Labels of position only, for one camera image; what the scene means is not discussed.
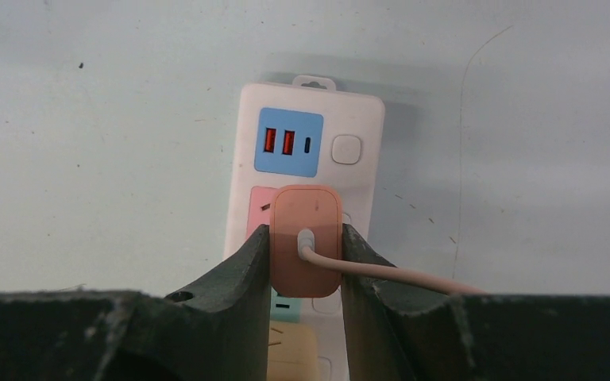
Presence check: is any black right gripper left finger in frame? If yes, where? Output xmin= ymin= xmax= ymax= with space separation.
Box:
xmin=0 ymin=225 xmax=271 ymax=380

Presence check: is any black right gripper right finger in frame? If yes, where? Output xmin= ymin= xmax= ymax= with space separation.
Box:
xmin=340 ymin=223 xmax=610 ymax=381

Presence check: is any beige cube socket adapter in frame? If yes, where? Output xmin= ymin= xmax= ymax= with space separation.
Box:
xmin=267 ymin=321 xmax=321 ymax=380

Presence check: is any pink usb charger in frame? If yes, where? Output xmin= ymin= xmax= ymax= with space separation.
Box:
xmin=269 ymin=185 xmax=342 ymax=298

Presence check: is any white multicolour power strip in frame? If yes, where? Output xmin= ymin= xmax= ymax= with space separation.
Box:
xmin=224 ymin=75 xmax=385 ymax=380

